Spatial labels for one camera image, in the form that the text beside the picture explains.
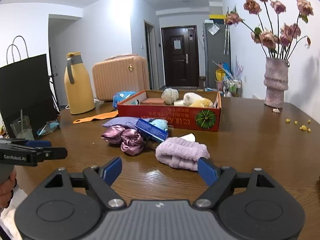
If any purple satin scrunchie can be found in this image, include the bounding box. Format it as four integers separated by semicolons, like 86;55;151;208
101;125;144;156

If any lavender fluffy headband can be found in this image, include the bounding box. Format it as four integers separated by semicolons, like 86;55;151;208
156;137;210;171

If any white wedge makeup sponge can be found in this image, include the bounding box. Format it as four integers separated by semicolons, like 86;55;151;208
181;133;196;142

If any lilac fabric pouch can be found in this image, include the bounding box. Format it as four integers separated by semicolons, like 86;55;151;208
103;116;139;129

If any blue tissue packet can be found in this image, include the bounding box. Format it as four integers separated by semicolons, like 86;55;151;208
135;119;169;142

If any light blue plush toy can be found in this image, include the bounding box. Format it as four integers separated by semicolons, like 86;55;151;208
150;119;168;132

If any person's left hand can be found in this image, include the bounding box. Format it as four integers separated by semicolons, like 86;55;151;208
0;168;17;209

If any clear drinking glass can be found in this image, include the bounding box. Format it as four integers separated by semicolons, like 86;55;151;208
10;115;34;140

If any blue crumpled wrapper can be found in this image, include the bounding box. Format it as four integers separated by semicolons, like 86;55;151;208
37;119;60;137

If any black paper shopping bag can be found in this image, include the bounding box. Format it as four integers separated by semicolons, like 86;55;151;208
0;35;61;139

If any yellow thermos jug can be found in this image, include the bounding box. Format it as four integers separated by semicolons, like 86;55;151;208
64;51;95;115

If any red cardboard pumpkin box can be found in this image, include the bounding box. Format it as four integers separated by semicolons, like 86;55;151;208
117;90;222;132

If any blue wet wipes pack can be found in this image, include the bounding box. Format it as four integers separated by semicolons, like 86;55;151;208
113;91;136;109

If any white yellow plush cat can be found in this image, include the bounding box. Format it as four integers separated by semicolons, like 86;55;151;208
183;92;214;108

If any white round sponge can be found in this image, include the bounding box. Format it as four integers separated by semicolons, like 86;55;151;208
174;100;185;107

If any fallen rose petal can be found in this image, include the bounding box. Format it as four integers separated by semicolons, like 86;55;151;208
272;108;280;113

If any pink rectangular sponge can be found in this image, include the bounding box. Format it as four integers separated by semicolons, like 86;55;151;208
139;98;165;105

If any white mesh bath sponge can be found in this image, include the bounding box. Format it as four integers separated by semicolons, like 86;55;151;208
161;88;179;105

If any yellow dustpan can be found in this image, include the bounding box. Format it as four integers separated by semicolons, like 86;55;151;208
215;68;226;82

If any peach hard-shell suitcase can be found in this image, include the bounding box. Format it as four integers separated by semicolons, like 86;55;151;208
92;54;150;101

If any pink textured vase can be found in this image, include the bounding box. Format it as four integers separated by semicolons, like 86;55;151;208
264;57;290;108

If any dark brown entrance door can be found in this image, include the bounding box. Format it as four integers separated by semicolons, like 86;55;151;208
161;25;200;87

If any grey refrigerator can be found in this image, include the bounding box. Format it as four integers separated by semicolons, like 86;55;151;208
203;20;231;89

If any dried pink roses bouquet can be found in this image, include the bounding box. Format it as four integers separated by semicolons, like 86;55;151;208
224;0;314;61

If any yellow box on fridge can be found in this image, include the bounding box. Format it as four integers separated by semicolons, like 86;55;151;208
209;14;225;20

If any wire storage cart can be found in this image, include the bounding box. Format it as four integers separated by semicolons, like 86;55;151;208
222;79;242;98

